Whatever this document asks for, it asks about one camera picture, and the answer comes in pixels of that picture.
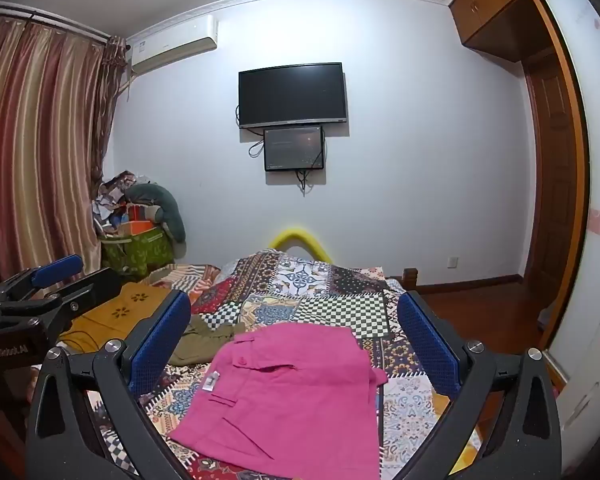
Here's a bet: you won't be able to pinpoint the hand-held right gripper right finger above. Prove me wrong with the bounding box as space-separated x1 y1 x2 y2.
397 290 563 480

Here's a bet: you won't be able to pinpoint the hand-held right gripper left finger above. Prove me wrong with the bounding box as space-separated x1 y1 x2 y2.
26 289 192 480

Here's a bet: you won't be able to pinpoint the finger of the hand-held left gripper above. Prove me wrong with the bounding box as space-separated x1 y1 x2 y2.
0 254 85 306
0 267 126 333

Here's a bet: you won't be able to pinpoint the olive green pants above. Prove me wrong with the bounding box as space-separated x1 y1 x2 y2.
168 315 246 367

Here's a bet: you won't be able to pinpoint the pink pants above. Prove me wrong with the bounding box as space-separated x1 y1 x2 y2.
170 323 388 480

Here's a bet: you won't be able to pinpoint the wooden lap desk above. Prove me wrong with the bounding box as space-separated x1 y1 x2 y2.
60 282 173 356

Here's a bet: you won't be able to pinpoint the green patterned bag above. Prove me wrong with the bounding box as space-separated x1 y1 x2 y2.
100 230 176 278

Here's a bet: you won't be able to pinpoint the patchwork bed blanket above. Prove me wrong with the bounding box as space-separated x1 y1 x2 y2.
87 251 481 480

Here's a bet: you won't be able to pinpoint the striped red gold curtain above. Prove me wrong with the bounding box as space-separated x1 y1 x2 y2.
0 15 131 286

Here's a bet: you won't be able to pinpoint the yellow foam tube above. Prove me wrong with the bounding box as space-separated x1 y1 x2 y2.
270 228 331 262

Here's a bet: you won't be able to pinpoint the white appliance with stickers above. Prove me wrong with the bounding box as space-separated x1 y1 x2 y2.
555 305 600 441

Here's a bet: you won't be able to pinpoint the small black monitor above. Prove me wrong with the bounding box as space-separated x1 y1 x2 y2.
263 126 326 172

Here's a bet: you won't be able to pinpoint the white air conditioner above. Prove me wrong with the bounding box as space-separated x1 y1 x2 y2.
126 15 218 73

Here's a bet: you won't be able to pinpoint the white curtain rail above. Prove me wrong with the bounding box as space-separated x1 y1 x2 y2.
0 4 126 41

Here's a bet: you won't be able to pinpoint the black wall television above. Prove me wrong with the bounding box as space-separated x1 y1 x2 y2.
238 62 349 129

